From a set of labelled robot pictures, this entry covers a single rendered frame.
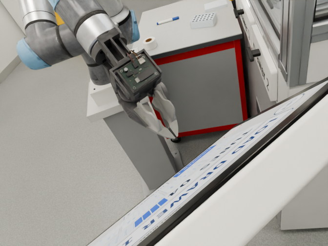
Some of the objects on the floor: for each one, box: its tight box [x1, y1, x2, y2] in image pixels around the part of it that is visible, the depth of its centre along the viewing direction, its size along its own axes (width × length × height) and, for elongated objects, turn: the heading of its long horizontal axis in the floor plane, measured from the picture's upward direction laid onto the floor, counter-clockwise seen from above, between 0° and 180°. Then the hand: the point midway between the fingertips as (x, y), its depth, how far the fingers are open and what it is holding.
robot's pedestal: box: [87, 82, 184, 199], centre depth 143 cm, size 30×30×76 cm
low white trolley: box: [132, 0, 248, 143], centre depth 172 cm, size 58×62×76 cm
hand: (171, 133), depth 47 cm, fingers closed
